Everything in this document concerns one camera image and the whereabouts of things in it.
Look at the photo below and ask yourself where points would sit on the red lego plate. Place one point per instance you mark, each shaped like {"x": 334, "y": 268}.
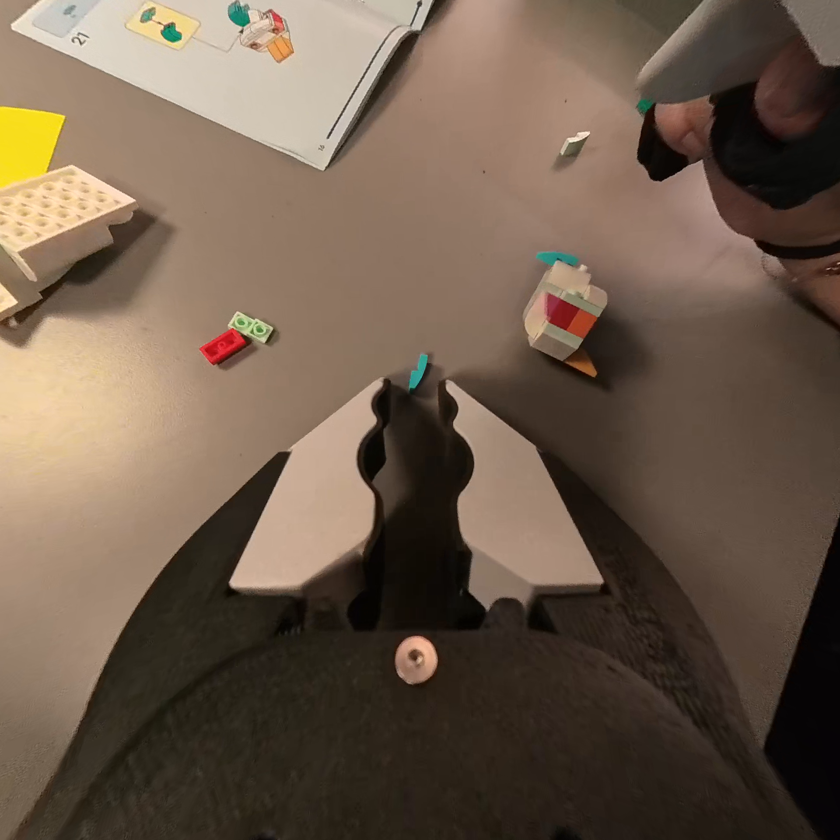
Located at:
{"x": 224, "y": 346}

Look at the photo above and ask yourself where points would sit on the pale curved lego piece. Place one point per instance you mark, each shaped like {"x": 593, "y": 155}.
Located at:
{"x": 575, "y": 144}

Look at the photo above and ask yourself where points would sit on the pale green lego plate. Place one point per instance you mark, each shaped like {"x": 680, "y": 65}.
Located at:
{"x": 251, "y": 327}

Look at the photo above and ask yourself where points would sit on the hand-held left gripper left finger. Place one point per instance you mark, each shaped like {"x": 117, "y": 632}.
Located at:
{"x": 308, "y": 518}

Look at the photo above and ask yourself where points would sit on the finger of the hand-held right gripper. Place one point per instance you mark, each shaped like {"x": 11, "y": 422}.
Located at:
{"x": 709, "y": 52}

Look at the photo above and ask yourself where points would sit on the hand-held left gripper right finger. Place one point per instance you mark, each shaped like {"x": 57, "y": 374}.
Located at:
{"x": 525, "y": 518}

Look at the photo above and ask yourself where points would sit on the yellow paper sheet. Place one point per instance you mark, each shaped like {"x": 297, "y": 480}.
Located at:
{"x": 26, "y": 141}

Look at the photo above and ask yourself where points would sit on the open instruction booklet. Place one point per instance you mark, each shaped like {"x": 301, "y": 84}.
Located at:
{"x": 262, "y": 79}

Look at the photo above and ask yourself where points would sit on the black wrist band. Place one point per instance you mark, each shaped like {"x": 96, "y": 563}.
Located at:
{"x": 800, "y": 249}

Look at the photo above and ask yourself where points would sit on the thin teal curved lego piece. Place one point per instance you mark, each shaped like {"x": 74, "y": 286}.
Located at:
{"x": 417, "y": 373}

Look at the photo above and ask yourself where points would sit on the white lego assembly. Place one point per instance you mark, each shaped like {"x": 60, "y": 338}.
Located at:
{"x": 59, "y": 216}

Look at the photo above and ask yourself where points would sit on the person's right hand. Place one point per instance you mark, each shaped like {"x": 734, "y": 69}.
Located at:
{"x": 787, "y": 226}

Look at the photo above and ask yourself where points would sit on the multicolour lego assembly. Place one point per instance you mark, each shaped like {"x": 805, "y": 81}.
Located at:
{"x": 564, "y": 315}

